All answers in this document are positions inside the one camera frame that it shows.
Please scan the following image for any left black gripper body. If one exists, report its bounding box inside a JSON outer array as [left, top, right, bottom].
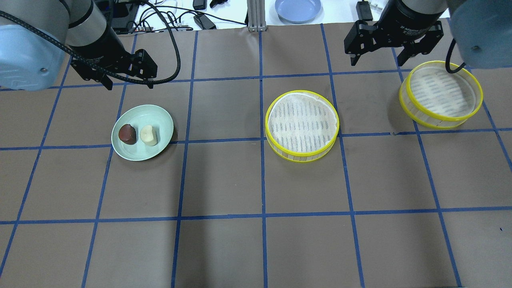
[[71, 39, 157, 80]]

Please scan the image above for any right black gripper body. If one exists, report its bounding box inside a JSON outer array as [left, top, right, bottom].
[[344, 0, 444, 56]]

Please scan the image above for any yellow bamboo steamer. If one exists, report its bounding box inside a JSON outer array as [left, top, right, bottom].
[[264, 90, 340, 163], [398, 61, 484, 130]]

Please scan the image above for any white bun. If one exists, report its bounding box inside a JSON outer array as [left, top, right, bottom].
[[139, 125, 158, 146]]

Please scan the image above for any brown bun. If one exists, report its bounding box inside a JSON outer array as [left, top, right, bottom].
[[118, 124, 137, 145]]

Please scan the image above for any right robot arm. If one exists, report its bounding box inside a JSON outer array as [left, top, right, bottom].
[[344, 0, 512, 73]]

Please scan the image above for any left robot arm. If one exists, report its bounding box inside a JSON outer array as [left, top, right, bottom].
[[0, 0, 157, 91]]

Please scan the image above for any light green plate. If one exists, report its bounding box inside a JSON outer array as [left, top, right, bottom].
[[110, 104, 174, 162]]

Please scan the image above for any blue plate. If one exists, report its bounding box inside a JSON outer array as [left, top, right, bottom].
[[274, 0, 322, 24]]

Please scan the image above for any black power adapter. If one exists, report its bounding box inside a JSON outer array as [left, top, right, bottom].
[[193, 14, 216, 30]]

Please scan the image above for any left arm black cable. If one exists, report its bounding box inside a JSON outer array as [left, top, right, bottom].
[[0, 0, 181, 85]]

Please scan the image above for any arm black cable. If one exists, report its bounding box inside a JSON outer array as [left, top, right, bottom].
[[445, 38, 466, 74], [0, 0, 181, 85]]

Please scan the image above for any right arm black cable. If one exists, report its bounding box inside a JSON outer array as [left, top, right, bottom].
[[445, 38, 466, 74]]

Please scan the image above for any aluminium frame post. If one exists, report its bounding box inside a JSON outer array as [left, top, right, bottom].
[[247, 0, 267, 32]]

